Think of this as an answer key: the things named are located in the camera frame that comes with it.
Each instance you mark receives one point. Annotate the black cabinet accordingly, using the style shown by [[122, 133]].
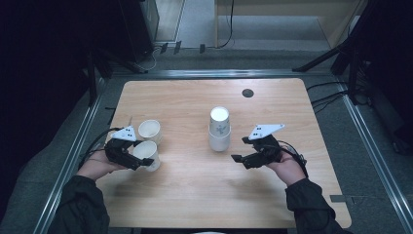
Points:
[[138, 29]]

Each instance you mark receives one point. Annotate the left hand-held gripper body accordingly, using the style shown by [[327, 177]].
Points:
[[118, 151]]

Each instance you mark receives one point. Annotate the light wooden furniture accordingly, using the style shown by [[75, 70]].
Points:
[[334, 29]]

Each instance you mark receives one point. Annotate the grey tape strip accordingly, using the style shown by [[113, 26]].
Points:
[[338, 198]]

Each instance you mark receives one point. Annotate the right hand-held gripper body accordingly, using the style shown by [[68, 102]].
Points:
[[268, 151]]

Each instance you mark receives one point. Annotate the black round table grommet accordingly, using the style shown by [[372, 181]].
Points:
[[247, 93]]

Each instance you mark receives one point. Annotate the person's left hand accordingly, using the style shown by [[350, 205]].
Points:
[[97, 165]]

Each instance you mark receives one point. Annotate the black tape strip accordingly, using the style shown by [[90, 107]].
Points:
[[112, 115]]

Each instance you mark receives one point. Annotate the black tripod stand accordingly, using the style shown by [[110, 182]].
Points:
[[352, 48]]

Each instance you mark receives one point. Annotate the person's right hand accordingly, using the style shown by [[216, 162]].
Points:
[[289, 169]]

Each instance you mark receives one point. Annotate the stack of white paper cups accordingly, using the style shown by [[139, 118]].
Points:
[[219, 136]]

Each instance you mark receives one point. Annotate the aluminium floor rail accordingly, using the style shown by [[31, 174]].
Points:
[[220, 73], [373, 146], [65, 169]]

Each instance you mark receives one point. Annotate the white paper cup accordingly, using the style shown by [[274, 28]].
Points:
[[150, 128], [146, 151]]

